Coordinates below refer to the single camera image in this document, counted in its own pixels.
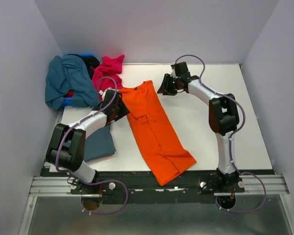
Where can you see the orange t shirt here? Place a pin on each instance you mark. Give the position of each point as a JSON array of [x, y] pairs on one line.
[[155, 137]]

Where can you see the grey blue t shirt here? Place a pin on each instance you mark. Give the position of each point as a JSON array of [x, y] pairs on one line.
[[99, 144]]

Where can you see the teal blue t shirt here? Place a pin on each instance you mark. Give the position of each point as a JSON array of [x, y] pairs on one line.
[[69, 73]]

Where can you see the aluminium frame rail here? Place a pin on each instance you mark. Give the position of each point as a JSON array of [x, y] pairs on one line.
[[51, 187]]

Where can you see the blue plastic bin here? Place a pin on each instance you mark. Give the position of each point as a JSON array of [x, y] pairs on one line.
[[68, 99]]

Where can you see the magenta pink t shirt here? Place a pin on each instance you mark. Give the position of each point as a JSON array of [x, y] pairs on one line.
[[110, 67]]

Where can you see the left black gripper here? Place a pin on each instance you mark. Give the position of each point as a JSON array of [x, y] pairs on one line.
[[124, 109]]

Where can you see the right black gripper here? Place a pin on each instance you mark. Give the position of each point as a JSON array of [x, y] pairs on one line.
[[164, 88]]

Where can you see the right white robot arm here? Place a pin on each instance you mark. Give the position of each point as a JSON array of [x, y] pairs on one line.
[[223, 117]]

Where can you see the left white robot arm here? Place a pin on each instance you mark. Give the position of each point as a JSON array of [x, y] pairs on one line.
[[67, 144]]

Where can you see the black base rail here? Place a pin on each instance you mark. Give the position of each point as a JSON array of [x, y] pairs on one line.
[[142, 187]]

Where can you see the black t shirt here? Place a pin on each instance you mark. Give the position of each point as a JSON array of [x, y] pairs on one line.
[[91, 63]]

